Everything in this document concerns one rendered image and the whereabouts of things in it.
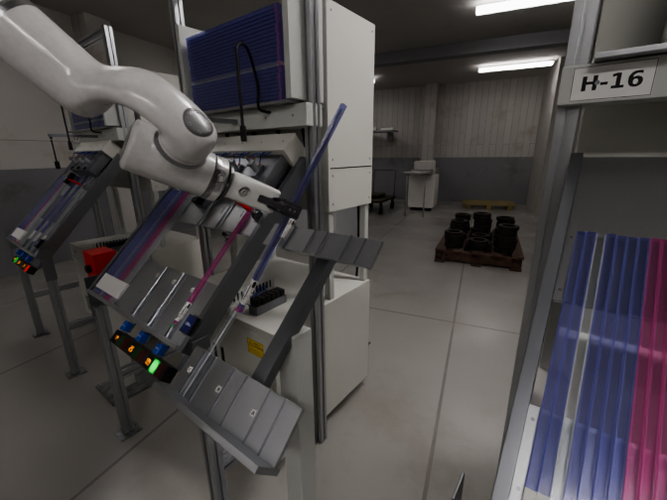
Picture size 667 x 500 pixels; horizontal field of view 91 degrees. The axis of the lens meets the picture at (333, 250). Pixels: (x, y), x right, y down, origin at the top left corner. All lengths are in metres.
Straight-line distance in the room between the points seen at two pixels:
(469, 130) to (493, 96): 0.84
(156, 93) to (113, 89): 0.05
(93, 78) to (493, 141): 8.75
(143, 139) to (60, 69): 0.13
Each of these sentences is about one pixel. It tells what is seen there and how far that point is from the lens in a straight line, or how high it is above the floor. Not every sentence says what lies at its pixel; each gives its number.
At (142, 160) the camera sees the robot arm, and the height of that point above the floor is 1.22.
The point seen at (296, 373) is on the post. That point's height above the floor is 0.72.
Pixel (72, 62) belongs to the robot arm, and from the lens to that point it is 0.65.
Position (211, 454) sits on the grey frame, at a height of 0.38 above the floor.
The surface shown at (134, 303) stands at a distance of 1.31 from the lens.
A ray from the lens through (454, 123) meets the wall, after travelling 9.11.
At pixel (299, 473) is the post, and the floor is 0.41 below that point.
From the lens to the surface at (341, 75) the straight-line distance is 1.37.
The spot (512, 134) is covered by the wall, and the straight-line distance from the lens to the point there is 9.08.
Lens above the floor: 1.22
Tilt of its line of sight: 16 degrees down
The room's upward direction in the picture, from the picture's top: 1 degrees counter-clockwise
